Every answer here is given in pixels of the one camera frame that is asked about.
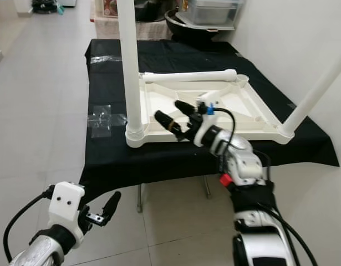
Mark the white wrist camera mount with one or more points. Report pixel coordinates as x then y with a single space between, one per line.
67 202
209 98

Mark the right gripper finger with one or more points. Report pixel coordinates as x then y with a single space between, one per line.
186 108
167 122

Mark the white plastic children table top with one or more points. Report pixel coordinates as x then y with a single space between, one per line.
259 113

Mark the clear tape patch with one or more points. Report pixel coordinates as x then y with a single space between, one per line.
106 119
105 59

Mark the clear plastic storage box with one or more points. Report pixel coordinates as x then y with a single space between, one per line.
214 12

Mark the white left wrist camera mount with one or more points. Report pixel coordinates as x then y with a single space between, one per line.
67 202

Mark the black table cloth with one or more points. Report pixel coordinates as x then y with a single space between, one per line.
109 166

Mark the red printed box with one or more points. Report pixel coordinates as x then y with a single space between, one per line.
110 8

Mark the yellow rubber band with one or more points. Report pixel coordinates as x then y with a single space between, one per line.
173 128

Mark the grey tape strip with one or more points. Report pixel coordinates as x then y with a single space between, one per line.
290 105

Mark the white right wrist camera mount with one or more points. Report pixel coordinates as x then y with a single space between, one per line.
209 98

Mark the black wok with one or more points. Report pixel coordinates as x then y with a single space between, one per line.
198 34

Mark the white plastic table leg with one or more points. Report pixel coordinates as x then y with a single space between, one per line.
192 76
314 91
130 66

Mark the black bag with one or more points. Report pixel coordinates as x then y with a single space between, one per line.
151 10

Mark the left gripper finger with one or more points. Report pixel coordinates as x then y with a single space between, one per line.
112 204

